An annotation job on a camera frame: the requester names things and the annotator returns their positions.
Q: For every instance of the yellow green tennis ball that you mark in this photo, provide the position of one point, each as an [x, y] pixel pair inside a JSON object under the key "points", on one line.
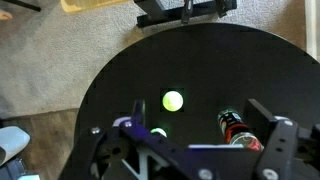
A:
{"points": [[159, 131], [172, 101]]}

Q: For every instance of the pale blue plastic object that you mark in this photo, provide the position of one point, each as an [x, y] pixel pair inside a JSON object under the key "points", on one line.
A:
{"points": [[11, 141]]}

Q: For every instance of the black metal stand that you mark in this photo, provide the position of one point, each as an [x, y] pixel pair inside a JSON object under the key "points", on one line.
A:
{"points": [[156, 15]]}

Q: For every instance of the thin black rod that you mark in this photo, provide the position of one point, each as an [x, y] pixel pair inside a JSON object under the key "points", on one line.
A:
{"points": [[26, 5]]}

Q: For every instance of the yellow plastic bin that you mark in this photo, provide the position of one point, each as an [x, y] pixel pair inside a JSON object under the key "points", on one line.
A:
{"points": [[86, 5]]}

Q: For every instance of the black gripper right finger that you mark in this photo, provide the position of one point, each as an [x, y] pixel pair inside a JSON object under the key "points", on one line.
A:
{"points": [[280, 143]]}

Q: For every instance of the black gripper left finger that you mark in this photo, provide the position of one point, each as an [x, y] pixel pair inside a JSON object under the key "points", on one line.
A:
{"points": [[139, 111]]}

